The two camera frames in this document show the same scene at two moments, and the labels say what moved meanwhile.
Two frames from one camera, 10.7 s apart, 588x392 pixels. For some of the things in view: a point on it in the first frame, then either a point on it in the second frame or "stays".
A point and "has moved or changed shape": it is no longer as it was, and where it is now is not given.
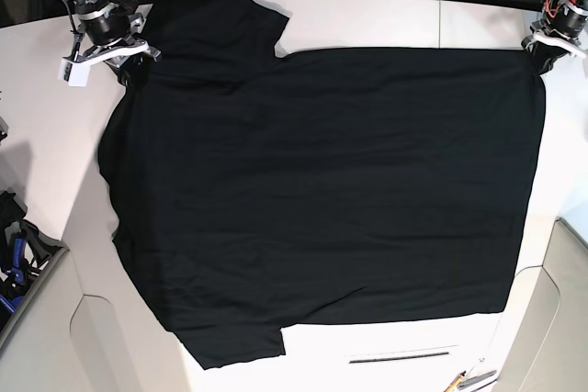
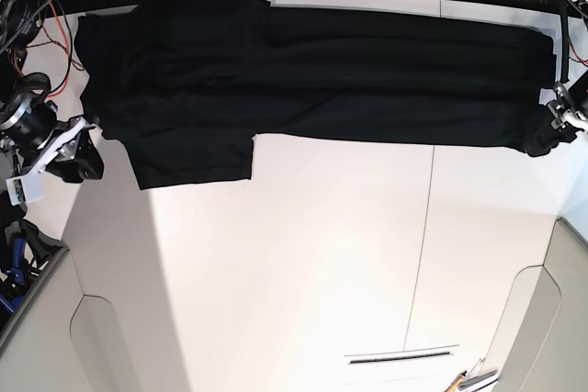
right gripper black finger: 544,54 -> 548,134
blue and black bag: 24,251 stays
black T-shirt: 254,192 has moved or changed shape
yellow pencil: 455,382 stays
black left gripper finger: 127,70 -> 88,165
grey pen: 475,378 stays
